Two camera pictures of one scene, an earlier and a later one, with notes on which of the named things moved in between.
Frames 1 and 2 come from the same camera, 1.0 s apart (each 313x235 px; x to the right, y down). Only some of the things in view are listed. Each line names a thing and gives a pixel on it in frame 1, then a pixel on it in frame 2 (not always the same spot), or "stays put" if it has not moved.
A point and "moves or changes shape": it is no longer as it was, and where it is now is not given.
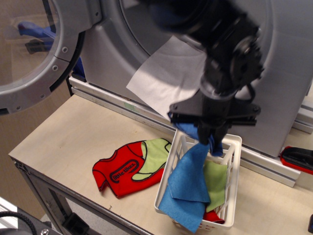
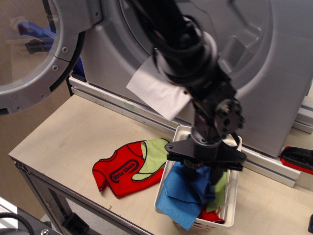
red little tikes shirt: [118, 171] stays put
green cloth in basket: [216, 177] stays put
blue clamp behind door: [28, 28] stays put
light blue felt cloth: [187, 194] moves or changes shape
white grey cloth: [172, 74] stays put
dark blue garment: [191, 129] to [205, 192]
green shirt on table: [157, 151] stays put
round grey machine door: [41, 41] stays put
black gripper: [216, 114] to [205, 147]
